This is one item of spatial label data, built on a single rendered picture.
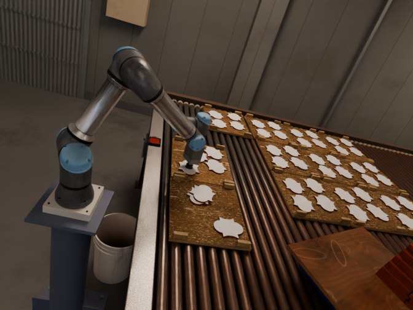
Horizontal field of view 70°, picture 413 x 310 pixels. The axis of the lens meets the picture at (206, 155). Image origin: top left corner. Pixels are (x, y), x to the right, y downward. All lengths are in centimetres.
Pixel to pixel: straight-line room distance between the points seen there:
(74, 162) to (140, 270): 46
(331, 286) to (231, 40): 329
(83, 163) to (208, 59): 305
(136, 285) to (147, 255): 13
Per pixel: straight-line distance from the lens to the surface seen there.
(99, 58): 427
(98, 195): 137
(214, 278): 117
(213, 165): 170
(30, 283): 223
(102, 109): 125
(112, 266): 204
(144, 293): 108
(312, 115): 450
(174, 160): 165
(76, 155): 121
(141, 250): 118
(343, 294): 123
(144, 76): 110
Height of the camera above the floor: 181
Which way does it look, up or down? 29 degrees down
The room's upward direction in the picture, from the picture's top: 18 degrees clockwise
